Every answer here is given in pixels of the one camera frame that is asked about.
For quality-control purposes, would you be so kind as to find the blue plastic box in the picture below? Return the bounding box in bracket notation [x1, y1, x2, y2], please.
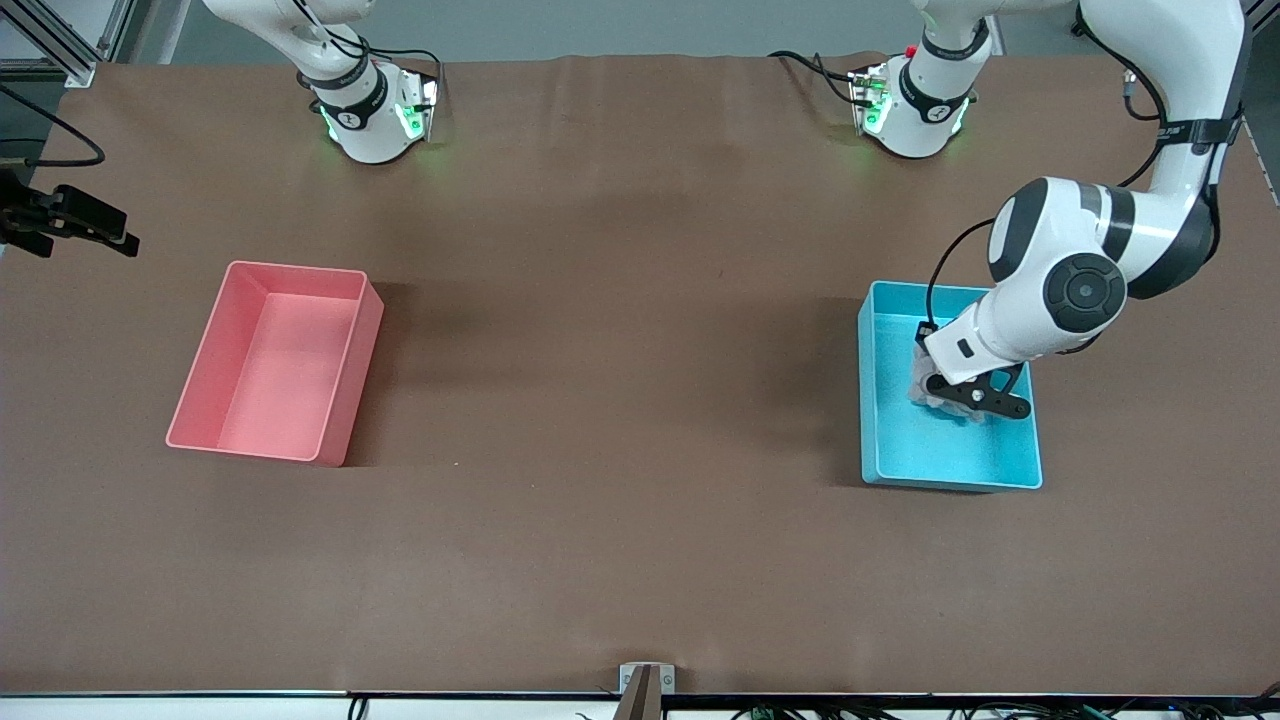
[857, 280, 1044, 493]

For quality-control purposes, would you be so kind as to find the pink plastic box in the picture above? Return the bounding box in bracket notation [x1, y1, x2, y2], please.
[165, 260, 385, 468]

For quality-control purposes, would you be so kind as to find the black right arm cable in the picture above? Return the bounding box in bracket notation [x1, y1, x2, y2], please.
[0, 84, 107, 168]

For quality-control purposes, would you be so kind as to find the aluminium frame post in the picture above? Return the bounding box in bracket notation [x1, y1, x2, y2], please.
[0, 0, 137, 89]

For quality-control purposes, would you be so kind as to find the black left base cable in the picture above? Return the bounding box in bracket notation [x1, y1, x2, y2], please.
[767, 49, 863, 107]

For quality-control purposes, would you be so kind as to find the black base cable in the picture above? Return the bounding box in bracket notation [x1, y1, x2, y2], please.
[767, 49, 863, 107]
[372, 47, 444, 87]

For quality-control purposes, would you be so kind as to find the black right base cable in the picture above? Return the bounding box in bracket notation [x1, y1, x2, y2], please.
[372, 47, 444, 87]

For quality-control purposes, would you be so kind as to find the metal table edge bracket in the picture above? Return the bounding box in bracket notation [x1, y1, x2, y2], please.
[619, 663, 677, 720]

